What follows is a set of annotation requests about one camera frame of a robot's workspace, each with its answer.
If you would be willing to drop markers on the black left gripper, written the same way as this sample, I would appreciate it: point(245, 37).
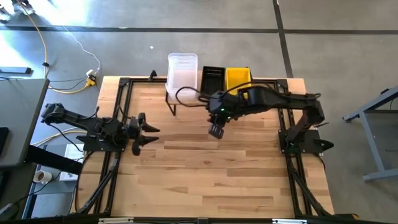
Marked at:
point(133, 132)

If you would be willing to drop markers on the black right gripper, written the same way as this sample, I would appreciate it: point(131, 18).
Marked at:
point(221, 113)

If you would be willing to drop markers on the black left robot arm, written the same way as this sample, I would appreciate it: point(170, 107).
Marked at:
point(77, 119)

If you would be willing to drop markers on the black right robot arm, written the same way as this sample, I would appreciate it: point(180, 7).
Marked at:
point(280, 101)

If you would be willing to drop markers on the white box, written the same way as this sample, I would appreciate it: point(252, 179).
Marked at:
point(73, 152)

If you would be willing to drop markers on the yellow power plug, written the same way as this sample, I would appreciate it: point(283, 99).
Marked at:
point(90, 82)

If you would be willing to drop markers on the white power plug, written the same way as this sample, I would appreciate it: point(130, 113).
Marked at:
point(90, 73)

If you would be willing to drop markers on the black desk beam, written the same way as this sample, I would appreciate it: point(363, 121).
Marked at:
point(53, 159)

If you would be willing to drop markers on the white paper cup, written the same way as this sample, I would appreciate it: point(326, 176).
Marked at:
point(42, 176)

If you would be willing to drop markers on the grey desk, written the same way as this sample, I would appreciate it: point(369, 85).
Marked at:
point(21, 118)

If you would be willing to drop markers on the black monitor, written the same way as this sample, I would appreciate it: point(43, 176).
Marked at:
point(3, 140)

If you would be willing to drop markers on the black flat bar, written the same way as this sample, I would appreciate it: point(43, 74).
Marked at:
point(15, 70)

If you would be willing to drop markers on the person's shoe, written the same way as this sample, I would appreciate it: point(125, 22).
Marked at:
point(26, 7)
point(4, 15)

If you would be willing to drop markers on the black aluminium table frame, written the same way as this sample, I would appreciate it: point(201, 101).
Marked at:
point(136, 81)

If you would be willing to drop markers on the grey metal table frame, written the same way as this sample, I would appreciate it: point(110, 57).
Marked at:
point(372, 140)

